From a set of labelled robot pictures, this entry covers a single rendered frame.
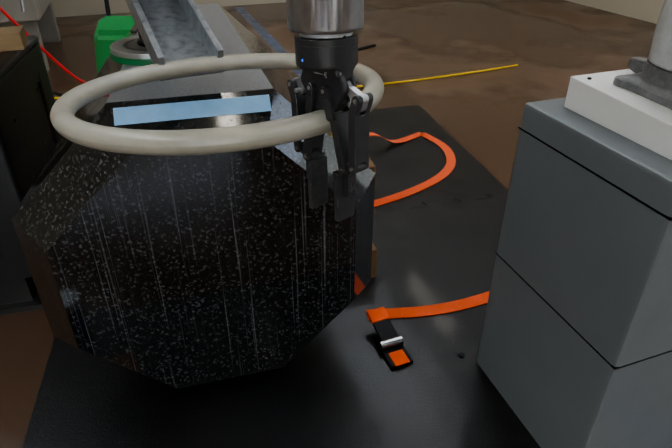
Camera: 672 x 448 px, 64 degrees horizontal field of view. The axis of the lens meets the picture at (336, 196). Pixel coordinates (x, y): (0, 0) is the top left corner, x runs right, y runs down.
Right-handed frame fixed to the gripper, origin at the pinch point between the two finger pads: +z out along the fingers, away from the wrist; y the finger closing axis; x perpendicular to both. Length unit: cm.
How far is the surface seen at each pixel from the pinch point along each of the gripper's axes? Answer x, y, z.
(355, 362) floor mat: -39, 36, 80
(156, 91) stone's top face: -4, 59, -2
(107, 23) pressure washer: -67, 254, 8
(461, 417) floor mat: -46, 5, 82
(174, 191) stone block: 1, 48, 16
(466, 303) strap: -83, 29, 78
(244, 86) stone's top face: -19, 49, -2
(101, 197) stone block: 13, 55, 15
